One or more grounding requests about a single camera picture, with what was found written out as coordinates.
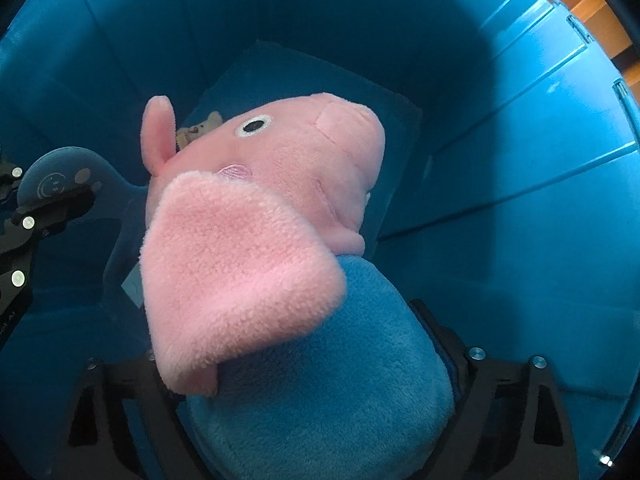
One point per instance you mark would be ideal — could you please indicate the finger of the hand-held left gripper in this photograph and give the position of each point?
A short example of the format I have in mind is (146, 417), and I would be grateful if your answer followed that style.
(45, 217)
(10, 175)

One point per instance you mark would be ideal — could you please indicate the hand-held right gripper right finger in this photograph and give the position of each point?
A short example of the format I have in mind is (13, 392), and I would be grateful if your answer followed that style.
(435, 330)

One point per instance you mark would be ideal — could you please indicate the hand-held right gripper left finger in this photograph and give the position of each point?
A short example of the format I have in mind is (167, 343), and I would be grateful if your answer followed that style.
(140, 385)

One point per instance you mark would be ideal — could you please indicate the blue smiley plastic toy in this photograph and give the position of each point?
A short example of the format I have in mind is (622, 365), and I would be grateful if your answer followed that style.
(55, 175)

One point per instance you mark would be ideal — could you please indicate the blue plastic storage container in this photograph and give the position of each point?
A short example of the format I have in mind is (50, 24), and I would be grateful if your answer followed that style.
(500, 210)

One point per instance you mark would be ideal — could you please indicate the pink pig plush blue body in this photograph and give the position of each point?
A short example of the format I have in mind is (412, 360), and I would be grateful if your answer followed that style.
(250, 260)

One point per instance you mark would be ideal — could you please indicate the white paper label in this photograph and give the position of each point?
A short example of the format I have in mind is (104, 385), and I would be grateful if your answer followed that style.
(133, 287)

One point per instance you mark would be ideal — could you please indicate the small beige teddy bear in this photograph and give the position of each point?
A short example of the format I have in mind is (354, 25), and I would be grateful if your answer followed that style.
(197, 132)

